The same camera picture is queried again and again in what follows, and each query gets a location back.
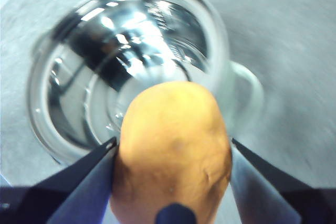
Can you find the brown potato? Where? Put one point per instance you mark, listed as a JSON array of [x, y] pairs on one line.
[[173, 150]]

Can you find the pale green electric pot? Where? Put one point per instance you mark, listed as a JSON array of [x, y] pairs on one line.
[[78, 98]]

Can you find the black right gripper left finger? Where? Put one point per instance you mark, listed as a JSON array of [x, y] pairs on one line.
[[71, 187]]

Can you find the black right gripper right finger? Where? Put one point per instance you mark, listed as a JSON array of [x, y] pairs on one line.
[[265, 190]]

